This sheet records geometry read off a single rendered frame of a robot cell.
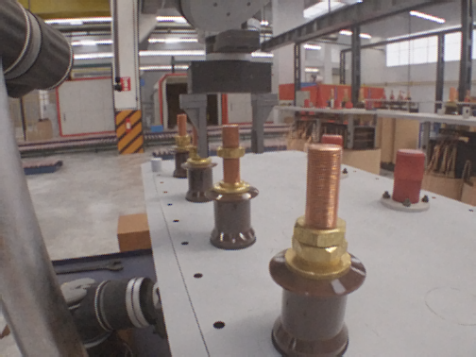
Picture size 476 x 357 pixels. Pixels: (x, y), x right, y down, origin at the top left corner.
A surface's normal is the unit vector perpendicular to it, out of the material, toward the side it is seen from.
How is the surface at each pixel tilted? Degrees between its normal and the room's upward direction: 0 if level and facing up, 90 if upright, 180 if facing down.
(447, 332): 0
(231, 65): 90
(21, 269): 80
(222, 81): 90
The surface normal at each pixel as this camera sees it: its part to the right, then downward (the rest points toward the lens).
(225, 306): -0.02, -0.97
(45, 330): 0.66, 0.00
